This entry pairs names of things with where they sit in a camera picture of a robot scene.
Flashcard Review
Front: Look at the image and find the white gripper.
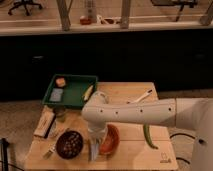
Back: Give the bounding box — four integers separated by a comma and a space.
88, 123, 108, 141

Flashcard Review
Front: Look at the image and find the red bowl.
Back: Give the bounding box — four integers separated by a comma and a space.
99, 124, 120, 155

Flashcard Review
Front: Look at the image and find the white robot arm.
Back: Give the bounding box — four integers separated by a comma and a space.
82, 91, 213, 171

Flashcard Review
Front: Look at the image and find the dark bowl with nuts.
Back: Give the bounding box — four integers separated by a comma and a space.
56, 131, 83, 159

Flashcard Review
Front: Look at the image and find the yellow corn cob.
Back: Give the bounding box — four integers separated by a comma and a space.
83, 85, 94, 101

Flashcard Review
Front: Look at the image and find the small glass jar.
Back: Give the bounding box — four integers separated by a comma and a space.
53, 107, 66, 122

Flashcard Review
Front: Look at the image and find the metal fork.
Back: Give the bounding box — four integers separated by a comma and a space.
42, 127, 70, 160

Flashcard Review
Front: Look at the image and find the white box with black edge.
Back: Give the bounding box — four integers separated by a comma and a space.
34, 111, 55, 138

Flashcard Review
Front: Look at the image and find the green plastic tray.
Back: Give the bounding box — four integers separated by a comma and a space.
43, 74, 98, 109

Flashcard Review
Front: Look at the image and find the grey sponge pad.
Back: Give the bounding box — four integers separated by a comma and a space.
49, 88, 63, 102

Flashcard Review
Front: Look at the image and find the orange sponge cube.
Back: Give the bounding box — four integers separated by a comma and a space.
55, 78, 66, 87

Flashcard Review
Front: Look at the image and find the black stand at left edge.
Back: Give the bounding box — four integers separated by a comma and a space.
0, 138, 9, 171

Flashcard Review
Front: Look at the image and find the red object on shelf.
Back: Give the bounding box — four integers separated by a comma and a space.
80, 17, 92, 25

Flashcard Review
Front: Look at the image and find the black office chair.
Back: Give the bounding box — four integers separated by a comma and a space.
8, 0, 43, 16

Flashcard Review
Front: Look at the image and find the black cable on floor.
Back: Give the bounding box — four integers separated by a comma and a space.
169, 132, 196, 166

